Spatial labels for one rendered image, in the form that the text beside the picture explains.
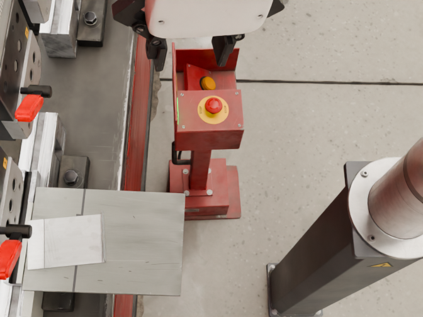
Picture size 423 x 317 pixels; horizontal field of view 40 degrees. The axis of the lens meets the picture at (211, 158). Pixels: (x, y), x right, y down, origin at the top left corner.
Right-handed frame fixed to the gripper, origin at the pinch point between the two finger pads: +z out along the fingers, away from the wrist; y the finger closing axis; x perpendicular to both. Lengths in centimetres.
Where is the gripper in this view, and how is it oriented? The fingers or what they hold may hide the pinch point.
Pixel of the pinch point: (190, 45)
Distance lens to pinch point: 55.6
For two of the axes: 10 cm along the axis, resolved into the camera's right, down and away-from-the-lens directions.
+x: -2.1, -9.1, 3.6
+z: -1.9, 4.0, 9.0
